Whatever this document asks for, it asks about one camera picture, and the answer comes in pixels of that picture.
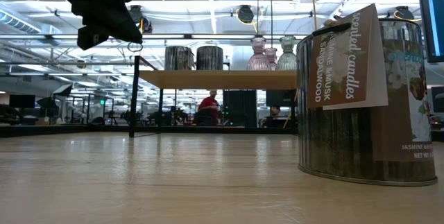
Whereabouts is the wooden shelf with black legs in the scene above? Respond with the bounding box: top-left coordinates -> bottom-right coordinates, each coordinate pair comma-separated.
128,54 -> 298,138

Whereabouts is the metal scented candle tin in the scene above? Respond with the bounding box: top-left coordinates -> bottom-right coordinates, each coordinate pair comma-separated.
196,45 -> 225,71
296,3 -> 438,187
164,45 -> 196,71

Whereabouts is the long yellow cable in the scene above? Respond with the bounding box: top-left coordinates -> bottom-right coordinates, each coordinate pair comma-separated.
311,0 -> 319,33

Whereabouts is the green glass candlestick holder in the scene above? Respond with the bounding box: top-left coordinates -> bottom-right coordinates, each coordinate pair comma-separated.
275,35 -> 298,71

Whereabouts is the dark background monitor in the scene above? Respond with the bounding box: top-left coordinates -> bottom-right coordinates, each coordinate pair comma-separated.
9,94 -> 36,110

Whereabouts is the black studio light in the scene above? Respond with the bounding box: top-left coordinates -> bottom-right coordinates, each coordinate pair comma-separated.
36,96 -> 60,114
51,84 -> 74,97

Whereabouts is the black ceiling cable reel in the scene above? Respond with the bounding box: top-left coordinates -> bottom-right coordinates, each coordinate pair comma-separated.
395,6 -> 416,21
128,4 -> 153,34
237,4 -> 256,24

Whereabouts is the black computer tower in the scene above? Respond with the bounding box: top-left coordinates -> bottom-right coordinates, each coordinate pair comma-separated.
222,89 -> 258,128

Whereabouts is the dark screen behind shelf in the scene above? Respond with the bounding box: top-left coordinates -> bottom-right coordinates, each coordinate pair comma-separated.
266,89 -> 296,107

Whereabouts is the pink glass candlestick holder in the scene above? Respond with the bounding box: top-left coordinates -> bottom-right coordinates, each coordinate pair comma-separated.
264,46 -> 279,71
246,36 -> 272,71

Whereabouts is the black aluminium table frame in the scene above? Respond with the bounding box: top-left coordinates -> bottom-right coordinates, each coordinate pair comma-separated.
0,123 -> 299,139

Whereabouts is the blue computer monitor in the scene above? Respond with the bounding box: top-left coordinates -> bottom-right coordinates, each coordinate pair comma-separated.
417,0 -> 444,64

